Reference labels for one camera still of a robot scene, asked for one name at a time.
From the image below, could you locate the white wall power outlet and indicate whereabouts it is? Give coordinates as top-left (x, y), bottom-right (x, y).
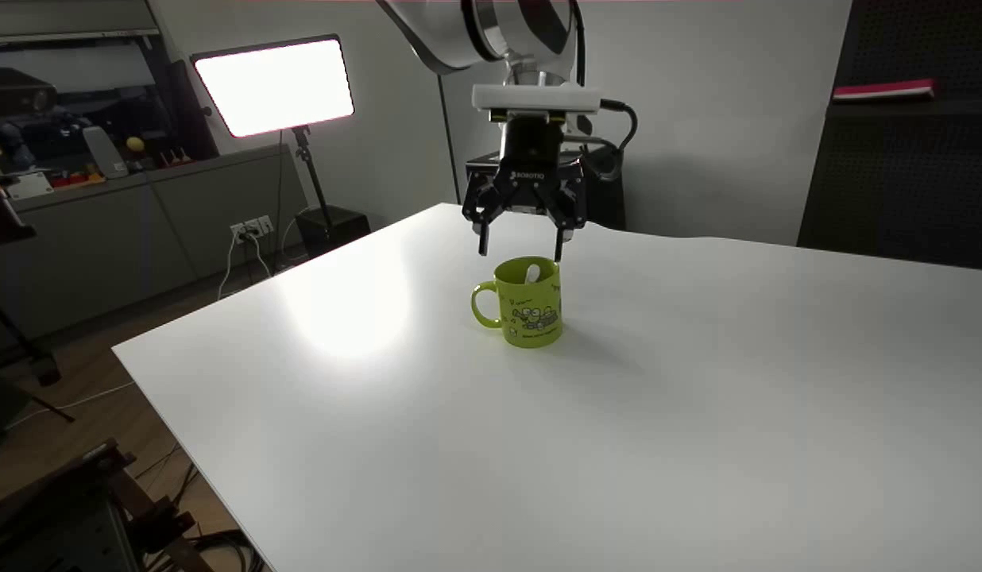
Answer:
top-left (225, 212), bottom-right (275, 243)

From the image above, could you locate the lime green mug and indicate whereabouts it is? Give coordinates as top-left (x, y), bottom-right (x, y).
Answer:
top-left (467, 254), bottom-right (564, 351)

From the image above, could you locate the bright studio light panel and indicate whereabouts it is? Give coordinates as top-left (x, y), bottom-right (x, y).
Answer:
top-left (186, 35), bottom-right (360, 144)

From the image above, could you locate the black light stand pole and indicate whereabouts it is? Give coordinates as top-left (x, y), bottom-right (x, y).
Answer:
top-left (288, 124), bottom-right (334, 215)

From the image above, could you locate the black equipment frame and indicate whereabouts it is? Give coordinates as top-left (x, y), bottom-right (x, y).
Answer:
top-left (0, 438), bottom-right (271, 572)

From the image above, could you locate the pink book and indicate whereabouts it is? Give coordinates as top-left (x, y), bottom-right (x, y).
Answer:
top-left (829, 77), bottom-right (939, 104)

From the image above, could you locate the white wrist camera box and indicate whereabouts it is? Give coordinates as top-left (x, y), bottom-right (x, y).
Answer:
top-left (467, 84), bottom-right (608, 118)

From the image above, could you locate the black light stand base box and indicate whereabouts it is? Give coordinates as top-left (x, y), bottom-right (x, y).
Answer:
top-left (295, 204), bottom-right (372, 258)

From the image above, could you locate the dark tall cabinet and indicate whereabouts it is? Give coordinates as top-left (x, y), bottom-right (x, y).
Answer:
top-left (793, 0), bottom-right (982, 273)

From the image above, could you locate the grey low counter cabinet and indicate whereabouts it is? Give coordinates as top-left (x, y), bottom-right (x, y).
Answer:
top-left (0, 139), bottom-right (308, 358)

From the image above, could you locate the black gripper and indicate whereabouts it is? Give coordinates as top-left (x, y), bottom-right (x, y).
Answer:
top-left (458, 110), bottom-right (594, 263)

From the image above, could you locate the black tripod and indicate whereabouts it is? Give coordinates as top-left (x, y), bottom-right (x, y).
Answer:
top-left (0, 156), bottom-right (77, 427)

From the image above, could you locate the black computer case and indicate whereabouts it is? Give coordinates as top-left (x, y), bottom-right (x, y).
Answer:
top-left (463, 144), bottom-right (630, 232)

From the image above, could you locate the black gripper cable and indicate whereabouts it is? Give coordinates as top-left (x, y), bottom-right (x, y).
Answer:
top-left (572, 95), bottom-right (642, 185)

